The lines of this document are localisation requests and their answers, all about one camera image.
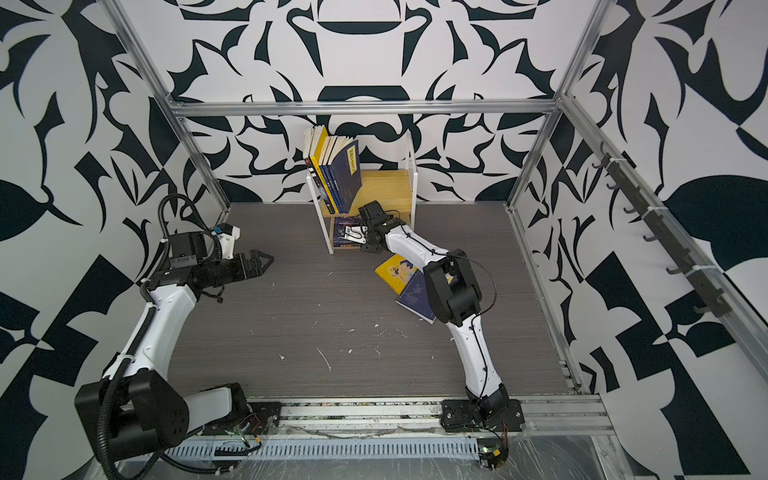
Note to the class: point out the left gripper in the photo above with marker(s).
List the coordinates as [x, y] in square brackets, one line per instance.
[256, 269]

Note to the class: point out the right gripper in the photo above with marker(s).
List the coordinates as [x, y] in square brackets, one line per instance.
[370, 248]

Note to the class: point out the purple portrait book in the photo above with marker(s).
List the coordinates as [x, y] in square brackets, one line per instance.
[339, 223]

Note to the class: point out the small yellow cartoon book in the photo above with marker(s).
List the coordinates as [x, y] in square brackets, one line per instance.
[396, 272]

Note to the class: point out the blue book yellow label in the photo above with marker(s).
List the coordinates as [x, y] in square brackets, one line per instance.
[327, 174]
[414, 298]
[348, 171]

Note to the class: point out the large yellow book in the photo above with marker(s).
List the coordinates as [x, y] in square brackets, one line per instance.
[316, 155]

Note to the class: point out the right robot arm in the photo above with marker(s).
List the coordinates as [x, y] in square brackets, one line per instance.
[454, 296]

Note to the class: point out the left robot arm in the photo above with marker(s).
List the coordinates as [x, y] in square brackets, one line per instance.
[133, 410]

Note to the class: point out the wooden white-framed bookshelf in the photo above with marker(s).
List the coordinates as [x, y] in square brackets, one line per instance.
[395, 190]

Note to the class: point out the small green-lit electronics box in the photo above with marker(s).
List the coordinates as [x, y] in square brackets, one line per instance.
[493, 452]

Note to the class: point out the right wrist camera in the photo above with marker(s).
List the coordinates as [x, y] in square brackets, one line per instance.
[355, 234]

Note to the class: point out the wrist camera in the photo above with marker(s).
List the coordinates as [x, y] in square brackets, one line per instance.
[227, 236]
[355, 234]

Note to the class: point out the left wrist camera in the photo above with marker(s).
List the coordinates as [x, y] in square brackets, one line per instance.
[227, 236]

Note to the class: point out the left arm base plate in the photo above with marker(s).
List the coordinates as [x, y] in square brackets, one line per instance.
[263, 418]

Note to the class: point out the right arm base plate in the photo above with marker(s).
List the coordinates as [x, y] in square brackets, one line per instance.
[464, 416]

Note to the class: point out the aluminium front rail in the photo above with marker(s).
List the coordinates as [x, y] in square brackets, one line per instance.
[390, 426]

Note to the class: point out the wall hook rail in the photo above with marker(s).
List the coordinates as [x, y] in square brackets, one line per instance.
[658, 219]

